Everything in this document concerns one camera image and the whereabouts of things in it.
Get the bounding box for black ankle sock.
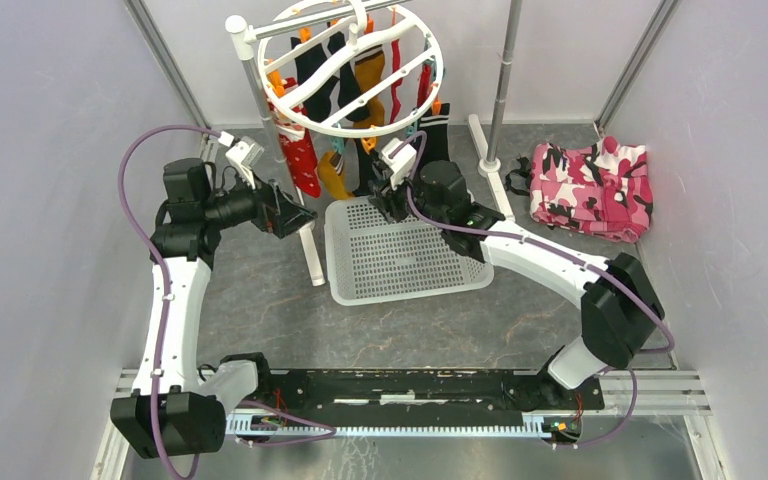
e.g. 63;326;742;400
289;36;340;125

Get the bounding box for purple cable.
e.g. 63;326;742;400
117;124;240;480
405;131;677;449

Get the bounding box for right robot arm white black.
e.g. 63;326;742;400
369;146;666;408

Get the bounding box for red snowflake christmas sock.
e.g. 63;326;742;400
268;101;322;198

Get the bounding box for pink camouflage garment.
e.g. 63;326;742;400
504;136;654;243

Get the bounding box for white metal drying rack stand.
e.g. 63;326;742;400
224;0;524;287

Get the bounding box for orange clothes peg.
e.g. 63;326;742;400
360;137;378;154

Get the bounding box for white plastic perforated basket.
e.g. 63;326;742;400
323;198;494;306

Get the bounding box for mustard yellow striped sock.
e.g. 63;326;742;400
317;150;355;200

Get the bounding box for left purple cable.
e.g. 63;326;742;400
117;124;240;480

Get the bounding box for white round sock hanger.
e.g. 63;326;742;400
225;1;445;138

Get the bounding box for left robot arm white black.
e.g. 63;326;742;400
110;158;316;459

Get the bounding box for black sock blue accents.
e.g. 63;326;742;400
352;139;379;197

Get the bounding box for black sock white stripes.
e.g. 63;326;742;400
418;103;450;170

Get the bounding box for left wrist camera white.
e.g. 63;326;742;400
225;136;264;189

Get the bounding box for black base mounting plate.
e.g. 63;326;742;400
250;369;605;427

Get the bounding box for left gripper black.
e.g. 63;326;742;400
202;163;316;239

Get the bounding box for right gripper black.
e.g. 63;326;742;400
368;164;448;230

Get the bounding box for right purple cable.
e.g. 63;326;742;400
405;131;677;449

